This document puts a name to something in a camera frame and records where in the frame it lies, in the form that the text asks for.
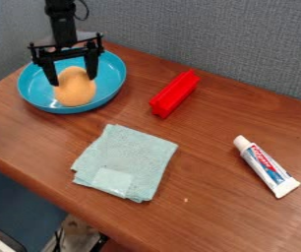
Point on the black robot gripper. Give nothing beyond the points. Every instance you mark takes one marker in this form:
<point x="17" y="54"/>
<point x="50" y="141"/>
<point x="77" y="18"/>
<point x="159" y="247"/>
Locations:
<point x="67" y="44"/>

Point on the yellow egg-shaped ball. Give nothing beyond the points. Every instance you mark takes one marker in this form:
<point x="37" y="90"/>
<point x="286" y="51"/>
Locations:
<point x="76" y="88"/>

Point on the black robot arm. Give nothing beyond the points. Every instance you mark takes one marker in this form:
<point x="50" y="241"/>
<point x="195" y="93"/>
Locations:
<point x="61" y="9"/>

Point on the blue plastic plate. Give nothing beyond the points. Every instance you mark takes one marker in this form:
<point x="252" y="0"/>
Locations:
<point x="36" y="91"/>

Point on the red plastic block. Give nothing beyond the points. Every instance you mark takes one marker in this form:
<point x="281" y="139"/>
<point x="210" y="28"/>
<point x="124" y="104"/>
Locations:
<point x="169" y="97"/>

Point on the light green folded cloth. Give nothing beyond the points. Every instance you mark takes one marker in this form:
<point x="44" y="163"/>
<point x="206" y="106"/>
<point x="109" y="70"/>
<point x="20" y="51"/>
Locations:
<point x="124" y="163"/>

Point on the grey object under table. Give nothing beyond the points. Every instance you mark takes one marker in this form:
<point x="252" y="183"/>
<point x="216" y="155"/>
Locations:
<point x="75" y="237"/>

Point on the white toothpaste tube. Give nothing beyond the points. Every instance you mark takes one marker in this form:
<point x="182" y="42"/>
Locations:
<point x="272" y="174"/>

